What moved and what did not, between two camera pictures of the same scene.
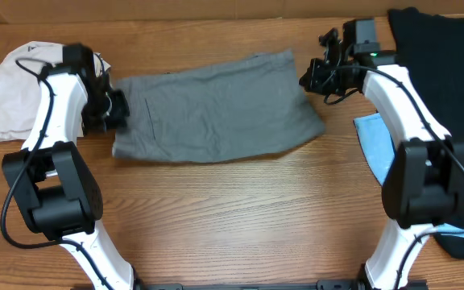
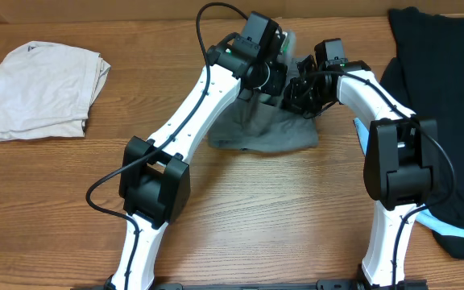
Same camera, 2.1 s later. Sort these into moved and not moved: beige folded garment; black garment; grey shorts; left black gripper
Moved: left black gripper; grey shorts
Not moved: beige folded garment; black garment
